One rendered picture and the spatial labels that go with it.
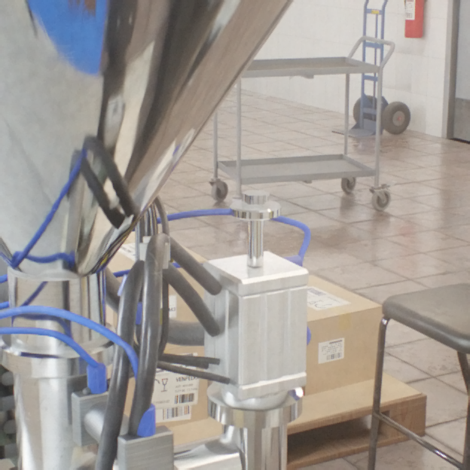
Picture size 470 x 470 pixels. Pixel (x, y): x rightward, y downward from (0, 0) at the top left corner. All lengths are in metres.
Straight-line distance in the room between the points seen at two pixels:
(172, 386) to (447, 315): 0.88
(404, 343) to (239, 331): 3.98
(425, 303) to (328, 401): 0.67
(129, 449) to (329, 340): 3.16
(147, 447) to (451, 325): 2.45
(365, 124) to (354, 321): 5.72
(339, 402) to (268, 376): 3.01
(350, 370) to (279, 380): 3.12
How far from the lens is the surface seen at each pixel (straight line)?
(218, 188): 6.88
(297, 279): 0.67
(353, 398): 3.72
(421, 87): 9.29
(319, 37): 10.44
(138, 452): 0.56
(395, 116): 9.16
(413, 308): 3.10
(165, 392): 3.45
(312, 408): 3.64
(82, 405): 0.61
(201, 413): 3.54
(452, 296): 3.22
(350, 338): 3.76
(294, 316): 0.68
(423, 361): 4.46
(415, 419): 3.79
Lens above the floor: 1.60
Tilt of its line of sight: 15 degrees down
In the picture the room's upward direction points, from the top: straight up
